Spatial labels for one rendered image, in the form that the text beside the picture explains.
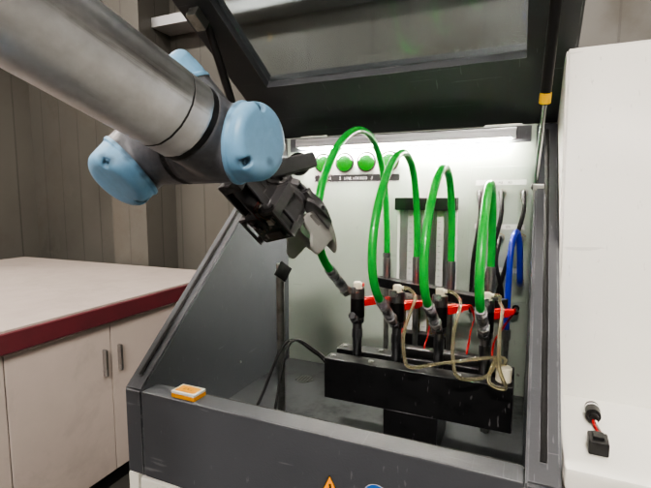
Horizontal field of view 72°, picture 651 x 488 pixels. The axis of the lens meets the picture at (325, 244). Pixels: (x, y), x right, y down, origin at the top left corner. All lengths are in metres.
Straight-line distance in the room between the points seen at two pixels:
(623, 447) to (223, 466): 0.57
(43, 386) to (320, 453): 1.44
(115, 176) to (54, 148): 3.80
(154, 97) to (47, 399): 1.74
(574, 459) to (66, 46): 0.65
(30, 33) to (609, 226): 0.78
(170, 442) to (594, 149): 0.87
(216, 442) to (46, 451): 1.34
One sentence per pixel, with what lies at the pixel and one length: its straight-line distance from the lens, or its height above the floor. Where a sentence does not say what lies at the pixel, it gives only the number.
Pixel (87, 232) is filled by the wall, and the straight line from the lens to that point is 4.05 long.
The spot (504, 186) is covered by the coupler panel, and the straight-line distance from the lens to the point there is 1.10.
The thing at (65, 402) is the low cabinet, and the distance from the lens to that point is 2.09.
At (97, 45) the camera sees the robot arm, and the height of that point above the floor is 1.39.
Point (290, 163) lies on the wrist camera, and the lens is 0.67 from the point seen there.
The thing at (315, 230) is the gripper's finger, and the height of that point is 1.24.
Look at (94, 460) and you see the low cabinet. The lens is 2.28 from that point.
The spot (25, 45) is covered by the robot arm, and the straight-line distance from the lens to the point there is 0.35.
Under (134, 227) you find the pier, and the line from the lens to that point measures 3.27.
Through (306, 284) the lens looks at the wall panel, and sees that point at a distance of 1.25.
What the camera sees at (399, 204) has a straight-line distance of 1.10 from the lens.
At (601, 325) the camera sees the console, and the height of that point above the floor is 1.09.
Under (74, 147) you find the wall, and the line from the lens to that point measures 4.14.
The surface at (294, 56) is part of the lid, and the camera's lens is 1.08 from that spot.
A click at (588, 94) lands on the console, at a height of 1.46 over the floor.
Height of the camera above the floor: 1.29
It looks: 6 degrees down
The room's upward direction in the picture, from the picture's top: straight up
